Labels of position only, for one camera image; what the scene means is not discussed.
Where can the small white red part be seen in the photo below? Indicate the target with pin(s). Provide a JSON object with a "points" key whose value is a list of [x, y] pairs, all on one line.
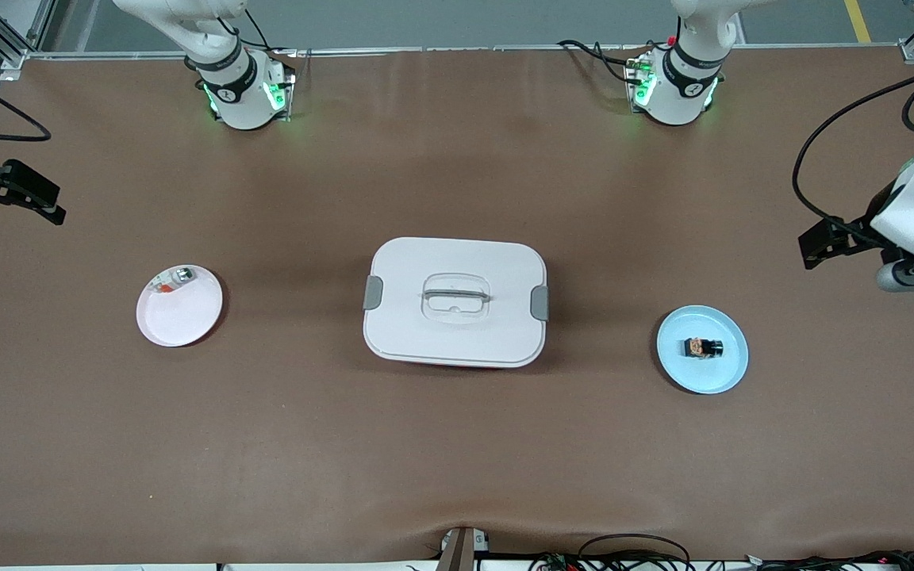
{"points": [[160, 284]]}

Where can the camera mount post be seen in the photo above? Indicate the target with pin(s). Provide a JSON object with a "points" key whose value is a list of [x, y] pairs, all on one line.
{"points": [[457, 551]]}

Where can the brown table mat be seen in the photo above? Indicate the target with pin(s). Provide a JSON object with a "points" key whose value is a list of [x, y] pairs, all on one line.
{"points": [[457, 444]]}

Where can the white lidded storage box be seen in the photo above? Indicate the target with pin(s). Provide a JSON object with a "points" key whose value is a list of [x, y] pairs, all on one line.
{"points": [[457, 333]]}

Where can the small silver green switch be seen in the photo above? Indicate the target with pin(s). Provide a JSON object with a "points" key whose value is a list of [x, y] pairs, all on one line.
{"points": [[184, 275]]}

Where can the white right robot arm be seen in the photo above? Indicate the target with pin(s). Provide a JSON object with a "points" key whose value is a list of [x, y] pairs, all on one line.
{"points": [[239, 95]]}

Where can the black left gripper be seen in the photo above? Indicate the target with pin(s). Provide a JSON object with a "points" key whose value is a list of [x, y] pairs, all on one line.
{"points": [[862, 231]]}

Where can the light blue round plate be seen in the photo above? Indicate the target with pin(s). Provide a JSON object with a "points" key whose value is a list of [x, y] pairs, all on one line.
{"points": [[699, 377]]}

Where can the pink round plate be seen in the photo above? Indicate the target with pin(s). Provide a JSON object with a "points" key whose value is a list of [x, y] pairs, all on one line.
{"points": [[179, 313]]}

